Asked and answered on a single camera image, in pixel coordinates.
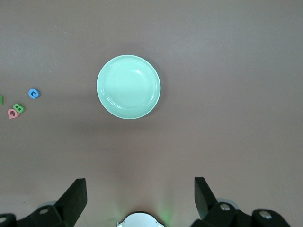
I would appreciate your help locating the green uppercase letter B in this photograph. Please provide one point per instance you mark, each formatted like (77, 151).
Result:
(19, 108)

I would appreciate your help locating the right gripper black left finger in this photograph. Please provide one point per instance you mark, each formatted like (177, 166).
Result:
(71, 201)

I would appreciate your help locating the light green plate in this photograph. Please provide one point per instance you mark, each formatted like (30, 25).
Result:
(127, 87)

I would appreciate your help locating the pink uppercase letter Q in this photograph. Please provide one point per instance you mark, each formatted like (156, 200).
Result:
(8, 113)

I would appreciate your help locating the brown table cover sheet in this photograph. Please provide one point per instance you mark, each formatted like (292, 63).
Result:
(213, 47)

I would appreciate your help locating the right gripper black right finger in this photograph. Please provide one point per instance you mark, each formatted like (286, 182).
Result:
(203, 201)

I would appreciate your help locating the blue uppercase letter C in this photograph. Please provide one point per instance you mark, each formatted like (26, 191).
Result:
(30, 92)

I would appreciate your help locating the green uppercase letter N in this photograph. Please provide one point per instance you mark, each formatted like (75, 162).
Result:
(1, 100)

